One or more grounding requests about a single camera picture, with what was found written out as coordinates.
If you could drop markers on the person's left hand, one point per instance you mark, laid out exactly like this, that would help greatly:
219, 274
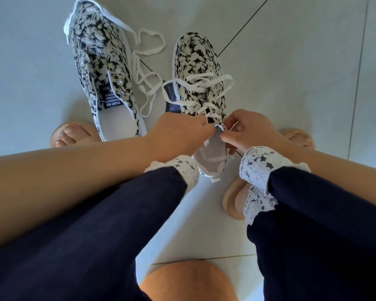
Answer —
175, 134

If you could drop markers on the person's right hand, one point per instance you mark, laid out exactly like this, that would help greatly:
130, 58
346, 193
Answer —
253, 128

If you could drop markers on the bright white shoelace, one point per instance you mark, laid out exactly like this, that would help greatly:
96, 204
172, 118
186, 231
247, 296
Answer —
203, 87
150, 32

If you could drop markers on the person's right forearm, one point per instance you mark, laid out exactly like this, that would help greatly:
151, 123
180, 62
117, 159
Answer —
347, 178

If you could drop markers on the person's left forearm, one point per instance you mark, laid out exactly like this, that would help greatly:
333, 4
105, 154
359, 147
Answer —
56, 191

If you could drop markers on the person's right leg navy trousers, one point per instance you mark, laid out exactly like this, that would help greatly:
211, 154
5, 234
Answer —
319, 238

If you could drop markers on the person's leg navy trousers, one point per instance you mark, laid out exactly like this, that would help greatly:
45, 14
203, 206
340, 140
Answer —
75, 244
319, 238

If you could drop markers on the person's left leg navy trousers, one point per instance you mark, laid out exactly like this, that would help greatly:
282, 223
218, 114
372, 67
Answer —
75, 244

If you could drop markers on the pink slipper with green charm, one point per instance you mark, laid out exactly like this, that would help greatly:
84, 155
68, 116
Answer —
235, 200

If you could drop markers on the pink slipper with white charms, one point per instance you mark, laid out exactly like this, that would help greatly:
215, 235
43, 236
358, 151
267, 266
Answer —
72, 134

